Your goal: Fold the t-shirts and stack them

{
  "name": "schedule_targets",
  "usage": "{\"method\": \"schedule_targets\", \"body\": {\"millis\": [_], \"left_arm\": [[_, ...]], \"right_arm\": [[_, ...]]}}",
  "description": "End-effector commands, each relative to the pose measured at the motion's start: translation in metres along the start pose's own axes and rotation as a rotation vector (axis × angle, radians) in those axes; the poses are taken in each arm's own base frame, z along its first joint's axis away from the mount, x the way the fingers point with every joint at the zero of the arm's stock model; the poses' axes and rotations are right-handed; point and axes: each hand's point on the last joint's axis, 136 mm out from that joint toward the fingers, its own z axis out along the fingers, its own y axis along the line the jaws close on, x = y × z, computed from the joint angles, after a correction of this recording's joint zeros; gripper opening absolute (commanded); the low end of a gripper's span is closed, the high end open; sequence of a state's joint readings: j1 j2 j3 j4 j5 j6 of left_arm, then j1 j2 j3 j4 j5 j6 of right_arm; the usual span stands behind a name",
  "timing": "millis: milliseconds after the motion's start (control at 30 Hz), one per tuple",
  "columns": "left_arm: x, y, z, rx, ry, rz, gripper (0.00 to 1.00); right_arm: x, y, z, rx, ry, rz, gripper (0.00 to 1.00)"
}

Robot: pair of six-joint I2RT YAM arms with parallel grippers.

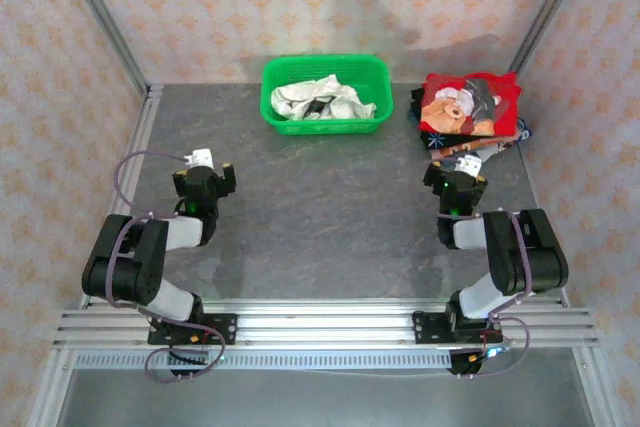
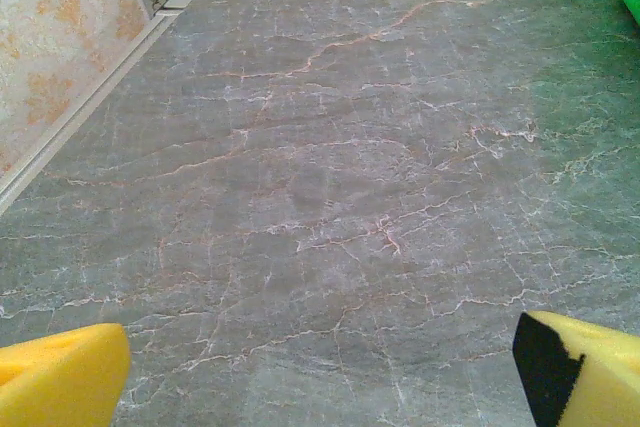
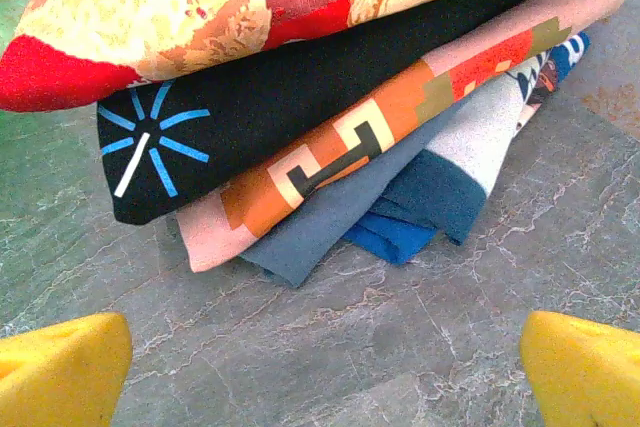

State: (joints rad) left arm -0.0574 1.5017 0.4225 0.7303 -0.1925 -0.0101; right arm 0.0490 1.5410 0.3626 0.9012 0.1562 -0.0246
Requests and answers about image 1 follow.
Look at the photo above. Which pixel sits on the white t-shirt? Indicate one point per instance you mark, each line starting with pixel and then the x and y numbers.
pixel 295 97

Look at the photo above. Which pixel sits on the green plastic basket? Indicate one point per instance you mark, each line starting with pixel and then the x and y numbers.
pixel 325 64

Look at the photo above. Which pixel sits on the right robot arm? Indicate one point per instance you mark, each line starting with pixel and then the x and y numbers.
pixel 530 262

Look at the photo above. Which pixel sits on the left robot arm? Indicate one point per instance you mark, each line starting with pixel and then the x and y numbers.
pixel 125 272

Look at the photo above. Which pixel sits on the black snowflake t-shirt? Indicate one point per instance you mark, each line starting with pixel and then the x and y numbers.
pixel 440 139

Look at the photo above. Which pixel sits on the tan folded t-shirt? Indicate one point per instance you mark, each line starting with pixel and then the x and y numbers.
pixel 492 144

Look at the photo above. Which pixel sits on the blue folded t-shirt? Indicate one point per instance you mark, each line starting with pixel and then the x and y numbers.
pixel 524 129

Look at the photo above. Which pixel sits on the red teddy bear t-shirt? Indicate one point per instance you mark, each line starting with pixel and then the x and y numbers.
pixel 502 107

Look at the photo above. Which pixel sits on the yellow power connector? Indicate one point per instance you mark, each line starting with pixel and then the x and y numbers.
pixel 193 342
pixel 473 358

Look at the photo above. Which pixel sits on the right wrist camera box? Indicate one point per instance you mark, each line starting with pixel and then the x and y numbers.
pixel 469 165

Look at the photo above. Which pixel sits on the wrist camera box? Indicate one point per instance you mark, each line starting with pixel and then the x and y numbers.
pixel 199 157
pixel 469 165

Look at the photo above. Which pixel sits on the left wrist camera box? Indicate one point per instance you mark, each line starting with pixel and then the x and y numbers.
pixel 199 157

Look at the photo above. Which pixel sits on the aluminium table side rail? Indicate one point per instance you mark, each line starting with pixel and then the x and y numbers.
pixel 140 147

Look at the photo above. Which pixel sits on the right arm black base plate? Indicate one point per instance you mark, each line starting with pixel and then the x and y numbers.
pixel 427 327

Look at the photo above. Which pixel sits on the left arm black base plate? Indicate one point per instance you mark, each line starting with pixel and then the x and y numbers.
pixel 225 329

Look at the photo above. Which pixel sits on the aluminium mounting rail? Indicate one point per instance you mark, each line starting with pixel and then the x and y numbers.
pixel 325 327

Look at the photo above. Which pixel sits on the aluminium frame post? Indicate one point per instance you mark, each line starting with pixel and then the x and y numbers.
pixel 101 12
pixel 547 12

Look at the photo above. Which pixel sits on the aluminium frame leg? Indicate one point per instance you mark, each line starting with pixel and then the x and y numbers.
pixel 50 387
pixel 592 387

